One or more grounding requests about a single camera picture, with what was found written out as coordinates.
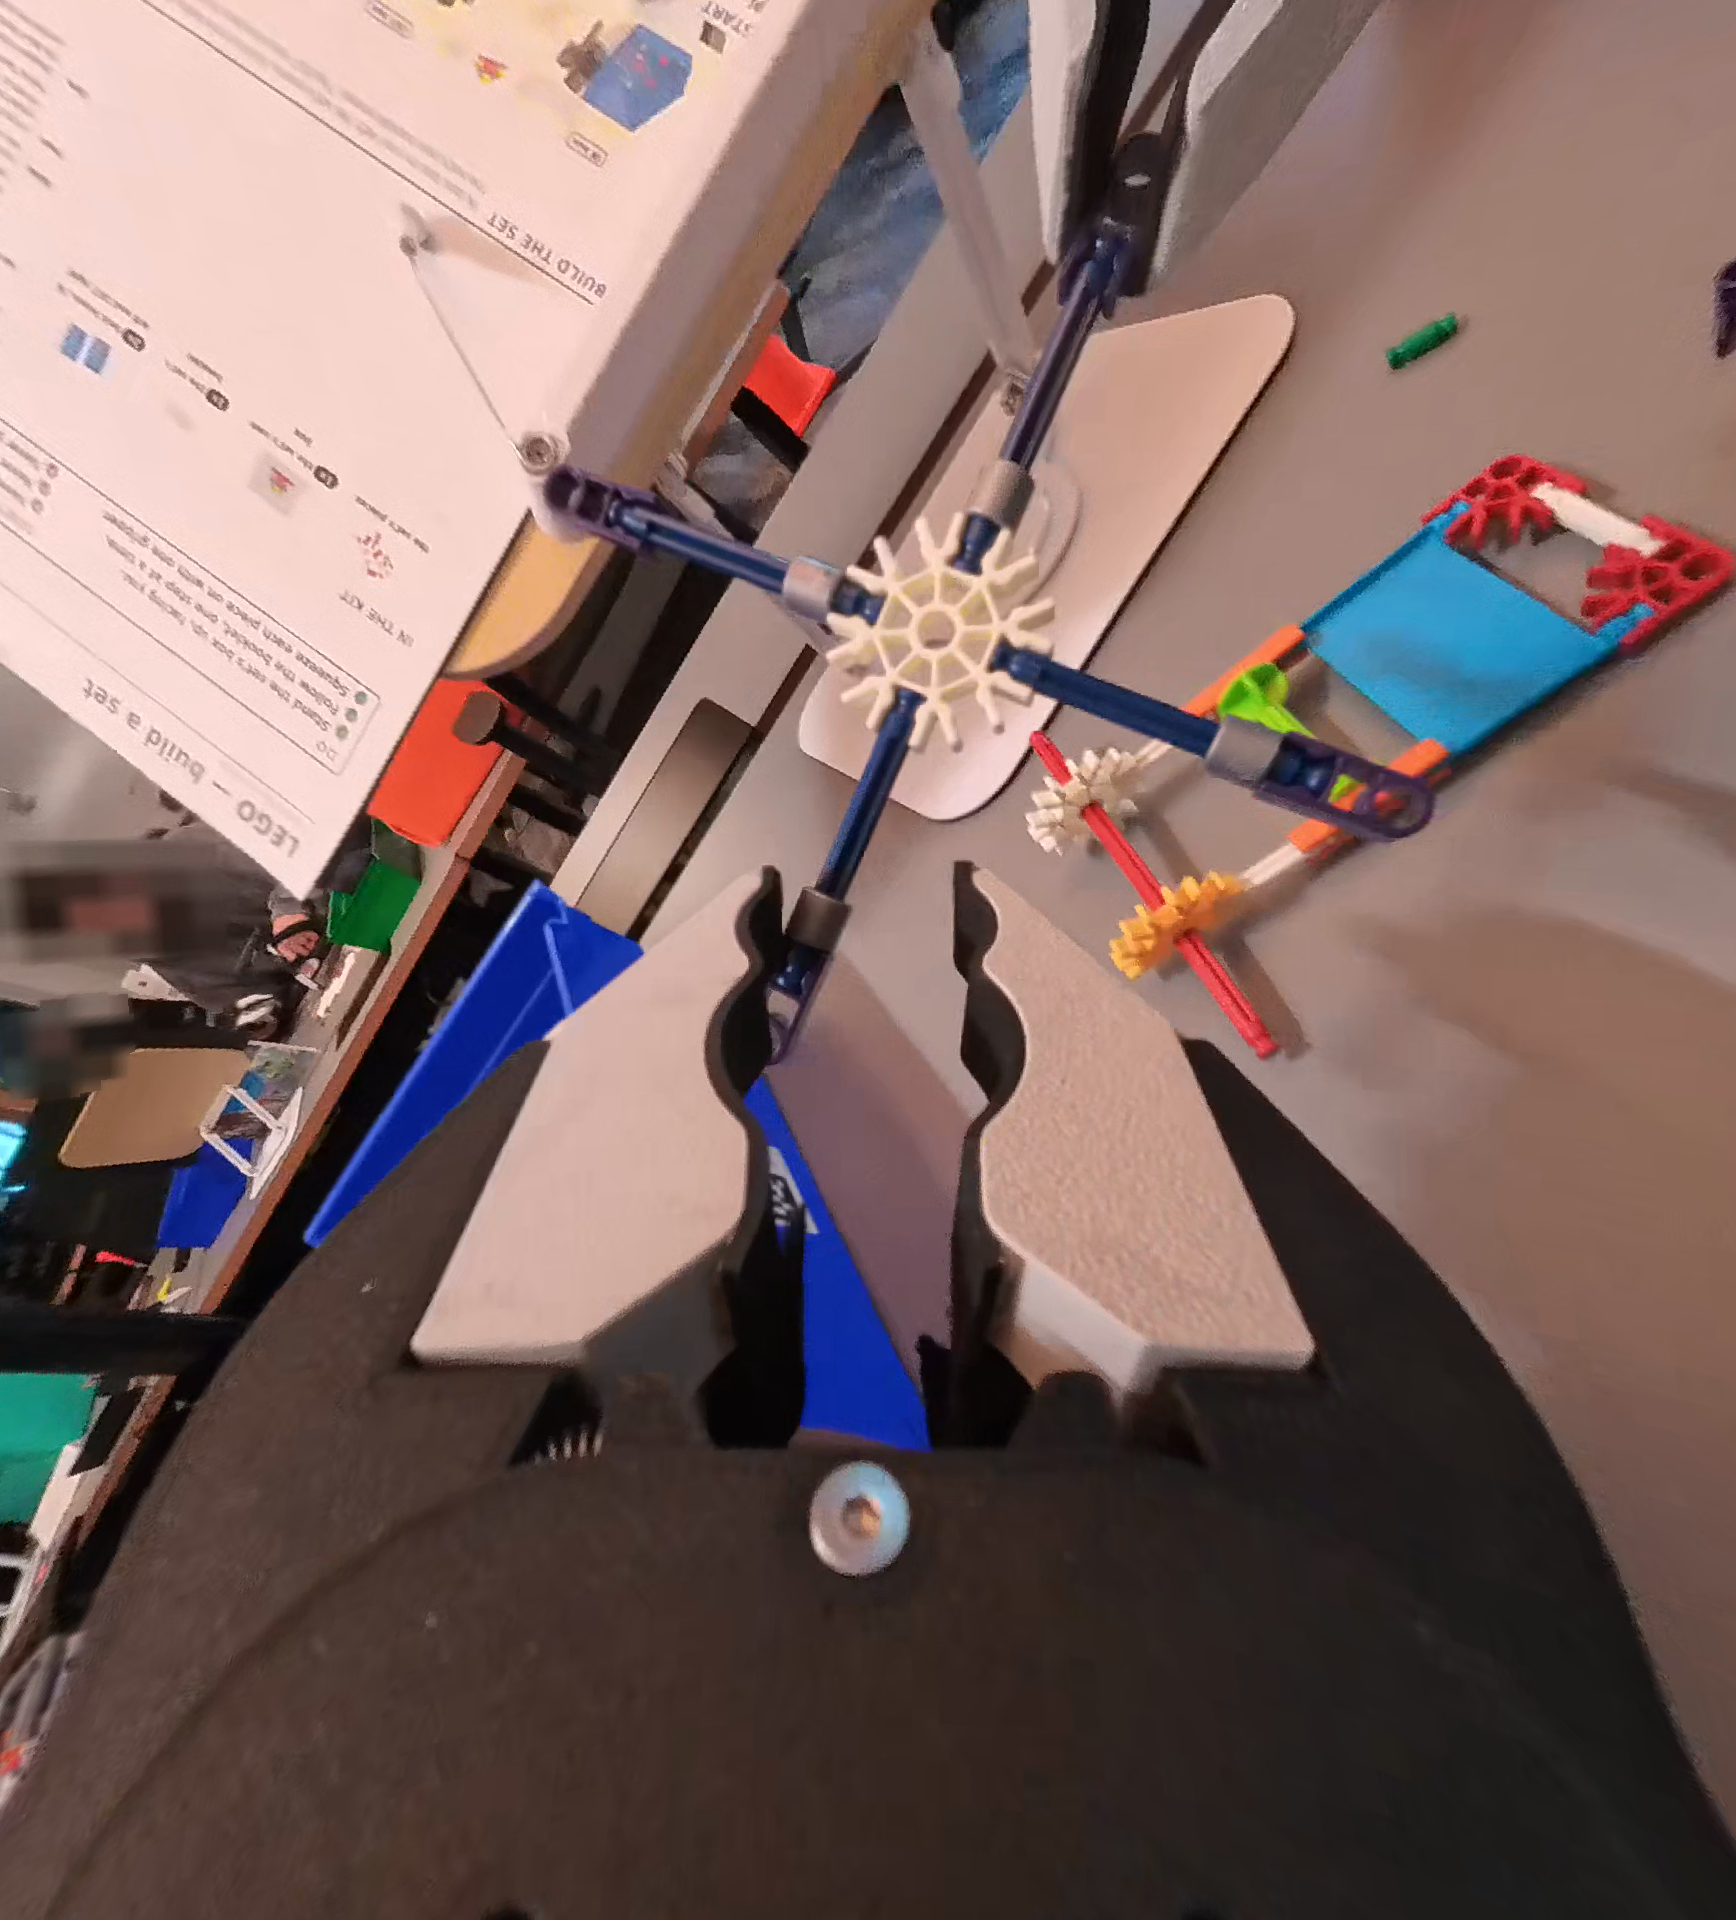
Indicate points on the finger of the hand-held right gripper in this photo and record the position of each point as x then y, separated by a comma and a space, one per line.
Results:
1067, 121
1259, 90

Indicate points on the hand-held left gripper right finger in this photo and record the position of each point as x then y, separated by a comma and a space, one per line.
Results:
1139, 1200

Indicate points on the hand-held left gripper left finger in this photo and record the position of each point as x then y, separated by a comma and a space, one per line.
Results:
582, 1200

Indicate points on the blue plastic rod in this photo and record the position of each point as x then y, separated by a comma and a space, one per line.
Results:
868, 803
1048, 382
703, 542
1122, 704

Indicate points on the small white snowflake connector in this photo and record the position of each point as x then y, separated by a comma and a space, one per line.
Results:
959, 593

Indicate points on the colourful toy car frame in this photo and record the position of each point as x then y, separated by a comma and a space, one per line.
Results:
1438, 644

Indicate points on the blue plastic bin with tag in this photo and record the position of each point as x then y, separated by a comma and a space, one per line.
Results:
508, 1020

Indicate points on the short green rod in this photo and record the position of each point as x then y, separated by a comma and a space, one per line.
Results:
1420, 340

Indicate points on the green storage box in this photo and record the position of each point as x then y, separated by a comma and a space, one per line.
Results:
373, 902

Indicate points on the orange traffic cone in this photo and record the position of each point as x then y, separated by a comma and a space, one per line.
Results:
793, 382

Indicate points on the orange panel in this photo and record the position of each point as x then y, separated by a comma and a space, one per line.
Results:
433, 765

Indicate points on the black metal pole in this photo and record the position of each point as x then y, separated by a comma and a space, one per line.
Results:
58, 1340

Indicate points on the white instruction board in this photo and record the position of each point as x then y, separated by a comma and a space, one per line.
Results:
538, 615

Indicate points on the white printed instruction sheet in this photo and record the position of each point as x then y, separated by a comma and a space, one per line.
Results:
209, 450

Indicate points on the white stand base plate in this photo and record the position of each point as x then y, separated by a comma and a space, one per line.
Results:
1169, 404

